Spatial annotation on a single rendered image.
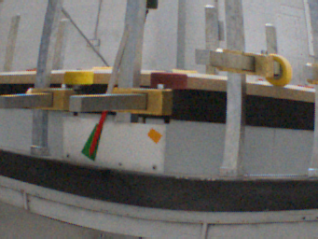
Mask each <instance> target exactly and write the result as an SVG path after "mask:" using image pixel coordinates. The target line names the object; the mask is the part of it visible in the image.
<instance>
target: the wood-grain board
mask: <svg viewBox="0 0 318 239"><path fill-rule="evenodd" d="M65 71H66V70H54V71H52V70H51V81H50V83H51V84H57V83H62V84H63V79H64V72H65ZM93 71H94V76H93V83H92V84H99V85H101V84H109V80H110V76H111V72H112V70H106V69H98V70H93ZM152 71H154V70H141V85H142V86H150V73H151V72H152ZM175 73H187V72H175ZM187 74H188V78H187V88H188V89H200V90H204V91H227V87H228V77H219V76H216V75H203V74H189V73H187ZM35 76H36V71H30V72H29V71H22V72H19V71H16V72H2V73H0V84H2V83H4V84H9V83H12V84H18V83H21V84H26V83H31V84H35ZM246 90H247V91H246V94H251V95H261V96H264V97H273V98H284V99H290V100H294V101H303V102H312V103H315V89H313V88H304V87H298V86H295V85H286V86H283V87H278V86H274V85H271V84H270V83H268V82H267V81H258V82H256V81H253V80H252V81H251V80H250V81H247V80H246Z"/></svg>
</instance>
